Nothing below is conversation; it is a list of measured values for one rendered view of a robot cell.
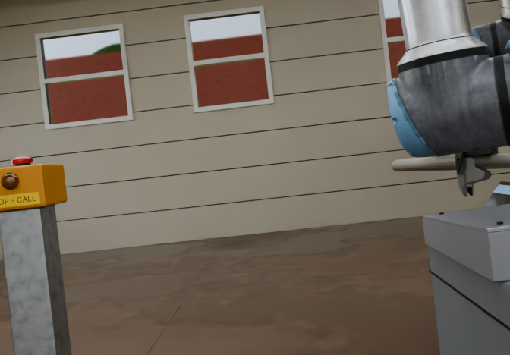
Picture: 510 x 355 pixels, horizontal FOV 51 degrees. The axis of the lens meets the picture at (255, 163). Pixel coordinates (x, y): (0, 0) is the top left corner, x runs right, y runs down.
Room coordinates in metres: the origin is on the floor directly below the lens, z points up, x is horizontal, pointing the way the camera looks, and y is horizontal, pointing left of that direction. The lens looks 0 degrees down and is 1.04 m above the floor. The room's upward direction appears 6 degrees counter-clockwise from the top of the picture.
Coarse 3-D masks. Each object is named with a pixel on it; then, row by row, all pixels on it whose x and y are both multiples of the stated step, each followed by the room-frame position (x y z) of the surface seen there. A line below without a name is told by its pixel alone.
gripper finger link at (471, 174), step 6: (468, 162) 1.26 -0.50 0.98; (474, 162) 1.25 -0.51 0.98; (468, 168) 1.26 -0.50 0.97; (474, 168) 1.25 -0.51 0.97; (462, 174) 1.25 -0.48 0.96; (468, 174) 1.25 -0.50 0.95; (474, 174) 1.25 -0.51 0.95; (480, 174) 1.24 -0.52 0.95; (462, 180) 1.26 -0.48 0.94; (468, 180) 1.25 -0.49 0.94; (474, 180) 1.24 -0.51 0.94; (480, 180) 1.24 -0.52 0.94; (462, 186) 1.26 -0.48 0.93; (462, 192) 1.27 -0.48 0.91
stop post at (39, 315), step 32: (0, 192) 0.98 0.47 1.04; (32, 192) 0.98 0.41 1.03; (64, 192) 1.08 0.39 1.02; (0, 224) 1.00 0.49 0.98; (32, 224) 1.00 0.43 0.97; (32, 256) 1.00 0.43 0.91; (32, 288) 1.00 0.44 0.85; (64, 288) 1.07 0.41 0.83; (32, 320) 1.00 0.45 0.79; (64, 320) 1.06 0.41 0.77; (32, 352) 1.00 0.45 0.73; (64, 352) 1.04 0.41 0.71
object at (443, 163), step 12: (444, 156) 1.32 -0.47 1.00; (468, 156) 1.28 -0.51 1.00; (480, 156) 1.26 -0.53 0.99; (492, 156) 1.26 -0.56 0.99; (504, 156) 1.25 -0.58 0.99; (396, 168) 1.48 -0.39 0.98; (408, 168) 1.41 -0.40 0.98; (420, 168) 1.37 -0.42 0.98; (432, 168) 1.69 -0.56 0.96; (444, 168) 1.70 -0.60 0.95; (492, 168) 1.68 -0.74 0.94
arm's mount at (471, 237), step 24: (432, 216) 0.96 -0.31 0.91; (456, 216) 0.90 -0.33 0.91; (480, 216) 0.84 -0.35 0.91; (504, 216) 0.80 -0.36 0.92; (432, 240) 0.96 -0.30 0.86; (456, 240) 0.82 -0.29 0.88; (480, 240) 0.72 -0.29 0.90; (504, 240) 0.69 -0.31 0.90; (480, 264) 0.73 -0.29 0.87; (504, 264) 0.69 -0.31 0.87
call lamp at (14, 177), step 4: (8, 172) 0.97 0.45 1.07; (4, 176) 0.97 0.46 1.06; (8, 176) 0.97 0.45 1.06; (12, 176) 0.97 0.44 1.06; (16, 176) 0.97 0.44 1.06; (4, 180) 0.97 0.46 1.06; (8, 180) 0.97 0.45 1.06; (12, 180) 0.97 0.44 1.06; (16, 180) 0.97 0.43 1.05; (4, 184) 0.97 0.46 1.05; (8, 184) 0.97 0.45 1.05; (12, 184) 0.97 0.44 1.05; (16, 184) 0.97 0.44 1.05; (8, 188) 0.97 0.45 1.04; (12, 188) 0.97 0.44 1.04
